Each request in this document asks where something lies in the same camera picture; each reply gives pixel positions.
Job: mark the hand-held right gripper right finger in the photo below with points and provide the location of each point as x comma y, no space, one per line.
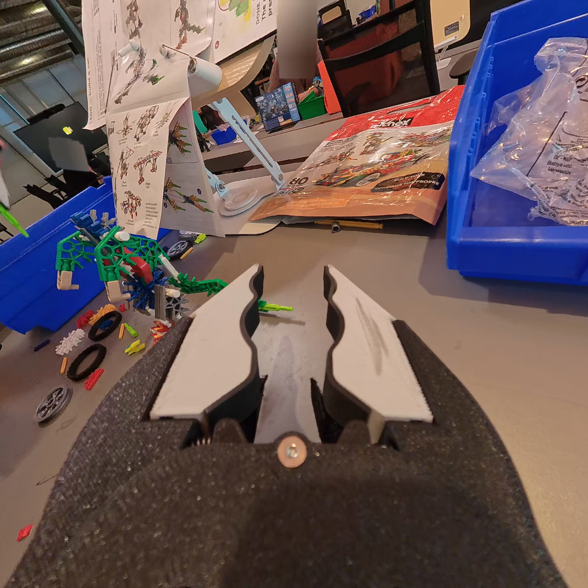
377,363

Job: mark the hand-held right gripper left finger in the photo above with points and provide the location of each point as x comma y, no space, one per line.
202,363

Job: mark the colourful toy construction model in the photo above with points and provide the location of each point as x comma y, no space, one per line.
124,257

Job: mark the tan connector piece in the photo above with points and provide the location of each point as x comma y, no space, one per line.
62,281

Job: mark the blue plastic bin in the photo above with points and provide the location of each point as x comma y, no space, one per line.
37,276
505,253

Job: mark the green and lime connector cluster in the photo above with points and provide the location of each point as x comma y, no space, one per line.
202,283

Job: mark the black toy tire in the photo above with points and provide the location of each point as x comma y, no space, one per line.
73,372
116,317
178,249

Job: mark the red fan-shaped connector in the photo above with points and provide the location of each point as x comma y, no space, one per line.
93,378

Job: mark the white snowflake connector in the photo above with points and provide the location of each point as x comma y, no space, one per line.
69,342

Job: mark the yellow rod with grey connector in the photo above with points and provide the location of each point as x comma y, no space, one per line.
363,223

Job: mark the grey toy wheel hub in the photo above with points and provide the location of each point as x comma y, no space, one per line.
53,405

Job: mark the small purple rod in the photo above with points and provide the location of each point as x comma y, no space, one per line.
41,345

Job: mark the pale metal stand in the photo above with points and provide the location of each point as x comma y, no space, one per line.
253,142

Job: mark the tiny red plastic piece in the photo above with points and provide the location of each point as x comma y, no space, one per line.
24,532

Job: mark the small green box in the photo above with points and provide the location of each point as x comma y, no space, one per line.
310,106

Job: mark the blue printed box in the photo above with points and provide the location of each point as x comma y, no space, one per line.
276,106

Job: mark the large model picture poster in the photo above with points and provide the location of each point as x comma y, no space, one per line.
138,101

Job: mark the clear plastic parts bag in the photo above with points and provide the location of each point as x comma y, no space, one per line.
542,138

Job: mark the black mesh chair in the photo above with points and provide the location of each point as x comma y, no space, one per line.
377,60

